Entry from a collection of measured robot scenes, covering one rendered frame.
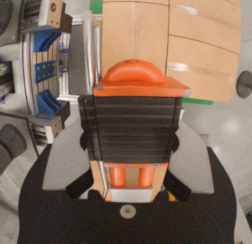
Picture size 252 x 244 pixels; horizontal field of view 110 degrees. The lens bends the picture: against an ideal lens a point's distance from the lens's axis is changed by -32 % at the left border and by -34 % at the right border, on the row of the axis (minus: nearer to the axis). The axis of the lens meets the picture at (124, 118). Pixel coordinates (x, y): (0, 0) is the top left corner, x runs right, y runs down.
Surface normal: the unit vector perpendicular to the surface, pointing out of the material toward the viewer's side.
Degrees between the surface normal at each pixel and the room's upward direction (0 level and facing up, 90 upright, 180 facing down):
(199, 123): 0
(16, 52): 0
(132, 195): 0
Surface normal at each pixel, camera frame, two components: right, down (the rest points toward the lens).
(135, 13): -0.04, 0.47
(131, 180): -0.01, -0.88
